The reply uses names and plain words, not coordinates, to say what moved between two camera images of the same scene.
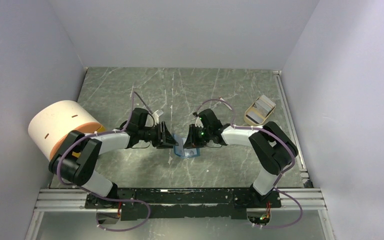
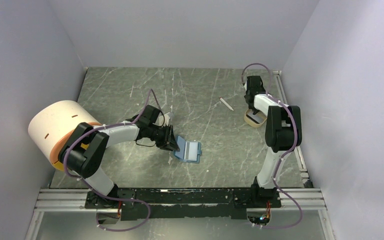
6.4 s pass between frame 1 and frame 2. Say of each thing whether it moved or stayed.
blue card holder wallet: moved
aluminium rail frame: stayed
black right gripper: moved
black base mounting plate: stayed
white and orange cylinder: stayed
